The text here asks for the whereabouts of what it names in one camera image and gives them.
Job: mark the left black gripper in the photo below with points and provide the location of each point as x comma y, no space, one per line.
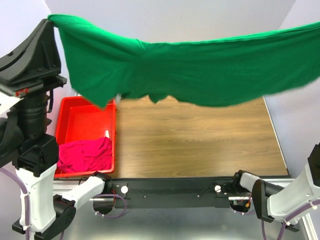
33,65

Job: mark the crumpled magenta t-shirt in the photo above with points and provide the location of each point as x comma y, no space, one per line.
85,155

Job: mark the red plastic bin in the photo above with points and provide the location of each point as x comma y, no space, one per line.
78,119

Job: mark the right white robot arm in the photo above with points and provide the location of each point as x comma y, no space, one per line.
286,205

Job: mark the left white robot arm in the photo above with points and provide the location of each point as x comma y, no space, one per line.
24,142

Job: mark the green t-shirt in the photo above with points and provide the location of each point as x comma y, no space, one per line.
211,73

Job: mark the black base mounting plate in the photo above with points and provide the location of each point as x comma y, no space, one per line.
185,192

